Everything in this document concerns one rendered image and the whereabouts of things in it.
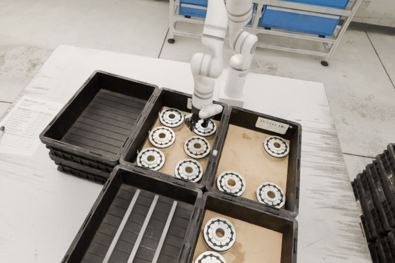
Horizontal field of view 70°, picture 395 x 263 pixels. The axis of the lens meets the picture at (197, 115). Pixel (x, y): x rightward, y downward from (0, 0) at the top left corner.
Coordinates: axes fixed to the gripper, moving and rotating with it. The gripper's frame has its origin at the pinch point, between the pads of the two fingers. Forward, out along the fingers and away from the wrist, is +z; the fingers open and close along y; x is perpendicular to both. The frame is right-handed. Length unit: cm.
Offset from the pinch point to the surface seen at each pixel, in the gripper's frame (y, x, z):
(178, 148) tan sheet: 10.7, 3.7, 4.2
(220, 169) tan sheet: 0.8, 19.1, 4.2
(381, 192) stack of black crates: -90, 53, 47
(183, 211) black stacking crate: 20.7, 27.2, 4.1
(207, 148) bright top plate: 1.8, 10.0, 1.4
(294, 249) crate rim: -1, 54, -5
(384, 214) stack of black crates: -83, 62, 50
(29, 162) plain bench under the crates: 65, -24, 17
